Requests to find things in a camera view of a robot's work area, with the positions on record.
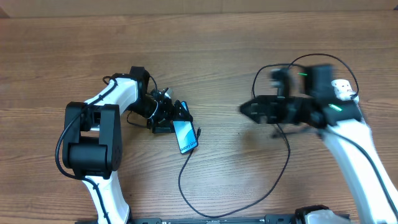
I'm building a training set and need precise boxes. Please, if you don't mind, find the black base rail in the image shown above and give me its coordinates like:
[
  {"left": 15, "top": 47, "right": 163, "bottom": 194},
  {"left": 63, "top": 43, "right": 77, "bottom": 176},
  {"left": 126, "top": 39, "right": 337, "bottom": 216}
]
[{"left": 132, "top": 214, "right": 294, "bottom": 224}]

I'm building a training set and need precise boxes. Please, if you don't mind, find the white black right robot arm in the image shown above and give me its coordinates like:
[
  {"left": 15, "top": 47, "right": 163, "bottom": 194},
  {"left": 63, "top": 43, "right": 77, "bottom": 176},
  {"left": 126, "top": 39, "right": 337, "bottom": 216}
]
[{"left": 239, "top": 64, "right": 397, "bottom": 223}]

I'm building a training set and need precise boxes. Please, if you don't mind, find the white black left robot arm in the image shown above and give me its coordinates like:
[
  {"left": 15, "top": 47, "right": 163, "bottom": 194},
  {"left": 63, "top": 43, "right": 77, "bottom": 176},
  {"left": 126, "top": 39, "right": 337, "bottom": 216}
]
[{"left": 55, "top": 67, "right": 200, "bottom": 223}]

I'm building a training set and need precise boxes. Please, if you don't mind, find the black charger cable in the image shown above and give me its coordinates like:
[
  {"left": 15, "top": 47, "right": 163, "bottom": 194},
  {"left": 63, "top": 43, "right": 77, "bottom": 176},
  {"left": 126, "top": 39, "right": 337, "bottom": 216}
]
[{"left": 177, "top": 53, "right": 360, "bottom": 219}]

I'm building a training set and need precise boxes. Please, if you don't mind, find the white power strip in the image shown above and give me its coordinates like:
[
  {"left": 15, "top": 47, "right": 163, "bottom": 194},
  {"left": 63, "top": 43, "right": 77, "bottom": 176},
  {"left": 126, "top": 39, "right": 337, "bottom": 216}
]
[{"left": 331, "top": 79, "right": 359, "bottom": 103}]

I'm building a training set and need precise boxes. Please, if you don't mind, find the Galaxy S24+ smartphone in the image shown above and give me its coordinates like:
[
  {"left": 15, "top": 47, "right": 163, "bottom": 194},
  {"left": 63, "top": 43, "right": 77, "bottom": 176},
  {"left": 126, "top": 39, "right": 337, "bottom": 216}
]
[{"left": 172, "top": 101, "right": 200, "bottom": 155}]

